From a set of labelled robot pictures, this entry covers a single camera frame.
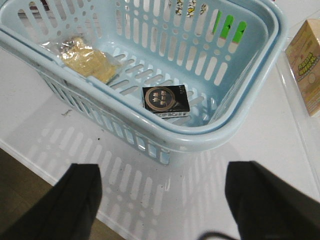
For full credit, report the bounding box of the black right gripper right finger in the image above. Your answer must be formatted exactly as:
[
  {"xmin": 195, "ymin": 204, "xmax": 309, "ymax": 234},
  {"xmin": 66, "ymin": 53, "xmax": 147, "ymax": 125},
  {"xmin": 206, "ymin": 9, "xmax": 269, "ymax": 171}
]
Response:
[{"xmin": 225, "ymin": 161, "xmax": 320, "ymax": 240}]

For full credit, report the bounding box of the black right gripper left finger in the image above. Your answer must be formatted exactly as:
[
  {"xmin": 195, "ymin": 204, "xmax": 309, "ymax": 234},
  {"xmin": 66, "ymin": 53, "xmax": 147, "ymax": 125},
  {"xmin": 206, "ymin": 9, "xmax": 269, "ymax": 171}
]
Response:
[{"xmin": 0, "ymin": 163, "xmax": 102, "ymax": 240}]

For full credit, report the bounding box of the black tissue pack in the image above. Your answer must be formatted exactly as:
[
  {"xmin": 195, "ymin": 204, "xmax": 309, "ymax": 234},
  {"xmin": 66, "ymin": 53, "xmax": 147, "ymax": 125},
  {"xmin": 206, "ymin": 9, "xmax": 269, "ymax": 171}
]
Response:
[{"xmin": 142, "ymin": 85, "xmax": 190, "ymax": 119}]

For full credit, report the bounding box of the bread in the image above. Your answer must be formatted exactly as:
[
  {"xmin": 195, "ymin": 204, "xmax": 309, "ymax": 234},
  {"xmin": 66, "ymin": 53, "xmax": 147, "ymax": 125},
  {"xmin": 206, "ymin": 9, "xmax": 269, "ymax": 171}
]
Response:
[{"xmin": 40, "ymin": 35, "xmax": 123, "ymax": 84}]

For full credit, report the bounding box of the light blue plastic basket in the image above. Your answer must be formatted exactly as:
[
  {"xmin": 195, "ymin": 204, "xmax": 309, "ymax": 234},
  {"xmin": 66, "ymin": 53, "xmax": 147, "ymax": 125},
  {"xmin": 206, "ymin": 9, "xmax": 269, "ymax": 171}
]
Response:
[{"xmin": 0, "ymin": 0, "xmax": 288, "ymax": 164}]

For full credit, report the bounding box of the green white package behind basket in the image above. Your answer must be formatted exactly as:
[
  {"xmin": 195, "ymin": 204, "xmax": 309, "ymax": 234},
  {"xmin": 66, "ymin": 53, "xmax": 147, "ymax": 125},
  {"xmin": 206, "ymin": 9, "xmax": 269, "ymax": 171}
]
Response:
[{"xmin": 212, "ymin": 10, "xmax": 247, "ymax": 54}]

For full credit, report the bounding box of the cartoon patterned package behind basket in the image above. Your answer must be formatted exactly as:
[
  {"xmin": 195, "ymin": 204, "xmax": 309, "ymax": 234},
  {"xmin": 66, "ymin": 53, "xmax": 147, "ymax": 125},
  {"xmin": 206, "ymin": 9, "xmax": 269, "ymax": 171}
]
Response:
[{"xmin": 174, "ymin": 0, "xmax": 197, "ymax": 18}]

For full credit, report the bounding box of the small beige carton box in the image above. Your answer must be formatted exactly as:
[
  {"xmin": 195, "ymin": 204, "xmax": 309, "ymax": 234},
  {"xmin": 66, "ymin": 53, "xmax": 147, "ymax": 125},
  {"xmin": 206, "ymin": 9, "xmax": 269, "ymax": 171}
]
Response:
[{"xmin": 285, "ymin": 18, "xmax": 320, "ymax": 118}]

